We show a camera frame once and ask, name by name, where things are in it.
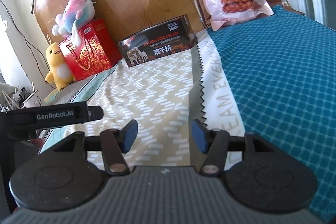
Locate black wall cable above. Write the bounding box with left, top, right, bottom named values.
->
left=0, top=0, right=51, bottom=70

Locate black sheep print box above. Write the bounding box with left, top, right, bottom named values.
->
left=117, top=15, right=197, bottom=67

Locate patterned bed sheet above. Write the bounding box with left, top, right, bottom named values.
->
left=43, top=31, right=245, bottom=167

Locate red gift box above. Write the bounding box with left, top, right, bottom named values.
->
left=59, top=19, right=122, bottom=81

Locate yellow duck plush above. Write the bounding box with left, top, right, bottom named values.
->
left=45, top=43, right=76, bottom=91

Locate teal blue mat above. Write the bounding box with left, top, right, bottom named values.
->
left=209, top=6, right=335, bottom=222

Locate pastel plush toy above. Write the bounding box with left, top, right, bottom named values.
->
left=52, top=0, right=95, bottom=47

